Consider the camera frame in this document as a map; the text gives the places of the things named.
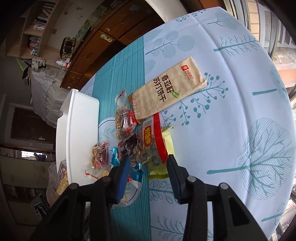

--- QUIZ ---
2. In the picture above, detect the small red-print nut packet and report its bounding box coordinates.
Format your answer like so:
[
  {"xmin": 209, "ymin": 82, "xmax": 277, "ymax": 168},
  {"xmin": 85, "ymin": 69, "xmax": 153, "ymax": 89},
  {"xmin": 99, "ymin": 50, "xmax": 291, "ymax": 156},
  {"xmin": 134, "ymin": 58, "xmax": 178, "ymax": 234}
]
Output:
[{"xmin": 84, "ymin": 141, "xmax": 111, "ymax": 180}]

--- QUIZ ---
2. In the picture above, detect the clear bag of biscuits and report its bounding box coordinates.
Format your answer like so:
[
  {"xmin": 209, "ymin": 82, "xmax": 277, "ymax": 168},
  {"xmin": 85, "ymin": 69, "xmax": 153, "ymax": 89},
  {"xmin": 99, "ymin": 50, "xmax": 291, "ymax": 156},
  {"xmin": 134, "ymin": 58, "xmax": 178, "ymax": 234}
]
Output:
[{"xmin": 46, "ymin": 160, "xmax": 69, "ymax": 206}]

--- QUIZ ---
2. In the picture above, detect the red-lid dried fruit packet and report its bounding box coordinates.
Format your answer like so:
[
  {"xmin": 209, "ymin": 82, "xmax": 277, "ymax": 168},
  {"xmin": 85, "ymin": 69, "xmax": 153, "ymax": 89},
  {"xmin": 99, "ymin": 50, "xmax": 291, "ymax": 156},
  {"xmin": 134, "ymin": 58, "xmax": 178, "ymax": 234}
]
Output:
[{"xmin": 117, "ymin": 113, "xmax": 161, "ymax": 172}]

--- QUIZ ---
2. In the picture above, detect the mixed nuts clear packet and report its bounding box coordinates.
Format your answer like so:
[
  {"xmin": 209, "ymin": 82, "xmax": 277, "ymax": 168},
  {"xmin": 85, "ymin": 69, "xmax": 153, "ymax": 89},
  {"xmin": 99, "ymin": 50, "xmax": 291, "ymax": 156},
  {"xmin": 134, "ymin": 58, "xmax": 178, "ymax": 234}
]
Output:
[{"xmin": 115, "ymin": 89, "xmax": 138, "ymax": 140}]

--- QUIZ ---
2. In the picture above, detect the white red-cap bottle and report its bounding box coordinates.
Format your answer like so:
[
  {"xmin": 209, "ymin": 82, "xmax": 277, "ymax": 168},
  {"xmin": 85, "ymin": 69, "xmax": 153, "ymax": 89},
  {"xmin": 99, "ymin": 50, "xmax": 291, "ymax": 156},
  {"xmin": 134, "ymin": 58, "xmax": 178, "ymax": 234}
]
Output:
[{"xmin": 56, "ymin": 58, "xmax": 71, "ymax": 68}]

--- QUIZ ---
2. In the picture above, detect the floral fabric pouch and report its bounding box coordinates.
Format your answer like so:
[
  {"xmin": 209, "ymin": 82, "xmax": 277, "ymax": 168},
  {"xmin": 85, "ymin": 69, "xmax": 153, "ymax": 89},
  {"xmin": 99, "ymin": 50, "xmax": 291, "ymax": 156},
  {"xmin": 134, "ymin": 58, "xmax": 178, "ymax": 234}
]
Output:
[{"xmin": 31, "ymin": 57, "xmax": 46, "ymax": 72}]

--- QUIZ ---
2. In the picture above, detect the beige soda cracker pack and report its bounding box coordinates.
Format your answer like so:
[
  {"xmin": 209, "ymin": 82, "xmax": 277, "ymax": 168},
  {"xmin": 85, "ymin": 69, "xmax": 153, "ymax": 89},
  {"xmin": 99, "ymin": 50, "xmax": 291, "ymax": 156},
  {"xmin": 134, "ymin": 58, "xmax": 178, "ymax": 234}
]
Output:
[{"xmin": 128, "ymin": 57, "xmax": 207, "ymax": 121}]

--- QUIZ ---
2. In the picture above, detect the wooden desk with drawers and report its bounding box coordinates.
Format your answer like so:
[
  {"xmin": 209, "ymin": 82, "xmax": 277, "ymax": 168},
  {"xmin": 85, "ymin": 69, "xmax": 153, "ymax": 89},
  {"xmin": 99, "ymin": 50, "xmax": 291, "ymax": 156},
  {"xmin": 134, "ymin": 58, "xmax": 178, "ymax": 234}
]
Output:
[{"xmin": 60, "ymin": 1, "xmax": 164, "ymax": 90}]

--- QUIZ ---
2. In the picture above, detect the blue foil candy packet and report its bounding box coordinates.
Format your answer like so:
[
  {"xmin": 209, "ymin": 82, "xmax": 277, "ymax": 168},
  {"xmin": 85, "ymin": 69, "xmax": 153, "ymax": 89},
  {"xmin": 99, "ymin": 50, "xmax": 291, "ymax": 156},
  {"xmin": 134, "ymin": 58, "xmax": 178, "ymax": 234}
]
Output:
[{"xmin": 110, "ymin": 147, "xmax": 143, "ymax": 183}]

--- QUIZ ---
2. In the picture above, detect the white plastic storage bin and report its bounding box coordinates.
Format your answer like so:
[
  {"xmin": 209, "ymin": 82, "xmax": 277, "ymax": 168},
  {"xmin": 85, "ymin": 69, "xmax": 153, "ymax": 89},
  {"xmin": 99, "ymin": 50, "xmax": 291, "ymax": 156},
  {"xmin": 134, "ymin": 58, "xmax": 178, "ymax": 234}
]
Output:
[{"xmin": 56, "ymin": 89, "xmax": 99, "ymax": 186}]

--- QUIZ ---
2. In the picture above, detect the white lace-covered furniture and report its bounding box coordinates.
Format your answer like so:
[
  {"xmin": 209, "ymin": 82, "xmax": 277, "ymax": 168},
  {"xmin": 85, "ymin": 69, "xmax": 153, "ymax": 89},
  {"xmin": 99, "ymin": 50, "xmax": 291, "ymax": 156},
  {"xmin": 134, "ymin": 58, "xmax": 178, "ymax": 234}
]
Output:
[{"xmin": 30, "ymin": 66, "xmax": 69, "ymax": 128}]

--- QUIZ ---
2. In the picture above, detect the black gold embroidered case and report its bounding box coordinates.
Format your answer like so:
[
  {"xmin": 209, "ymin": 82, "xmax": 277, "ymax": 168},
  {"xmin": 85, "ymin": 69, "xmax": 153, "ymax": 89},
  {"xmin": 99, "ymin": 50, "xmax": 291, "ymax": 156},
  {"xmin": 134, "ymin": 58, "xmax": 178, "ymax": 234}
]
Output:
[{"xmin": 60, "ymin": 37, "xmax": 76, "ymax": 59}]

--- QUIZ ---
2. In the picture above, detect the teal leaf-print tablecloth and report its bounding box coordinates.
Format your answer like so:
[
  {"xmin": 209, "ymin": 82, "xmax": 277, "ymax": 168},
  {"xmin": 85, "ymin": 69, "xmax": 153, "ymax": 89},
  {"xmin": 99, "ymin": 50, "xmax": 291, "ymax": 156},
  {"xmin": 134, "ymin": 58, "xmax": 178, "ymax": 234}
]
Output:
[{"xmin": 82, "ymin": 7, "xmax": 295, "ymax": 238}]

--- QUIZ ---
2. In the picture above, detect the wooden bookshelf with books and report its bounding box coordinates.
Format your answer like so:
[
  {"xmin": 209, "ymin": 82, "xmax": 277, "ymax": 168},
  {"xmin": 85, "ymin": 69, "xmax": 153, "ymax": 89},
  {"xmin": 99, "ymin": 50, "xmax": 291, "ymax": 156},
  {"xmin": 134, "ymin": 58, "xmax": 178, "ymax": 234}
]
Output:
[{"xmin": 1, "ymin": 1, "xmax": 69, "ymax": 67}]

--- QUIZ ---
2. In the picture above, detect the yellow-green pastry packet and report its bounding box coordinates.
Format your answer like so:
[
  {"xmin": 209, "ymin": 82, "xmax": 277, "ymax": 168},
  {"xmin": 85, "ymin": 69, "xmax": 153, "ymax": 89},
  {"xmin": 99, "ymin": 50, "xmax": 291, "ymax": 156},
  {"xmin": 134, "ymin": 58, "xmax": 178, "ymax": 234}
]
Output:
[{"xmin": 147, "ymin": 126, "xmax": 175, "ymax": 180}]

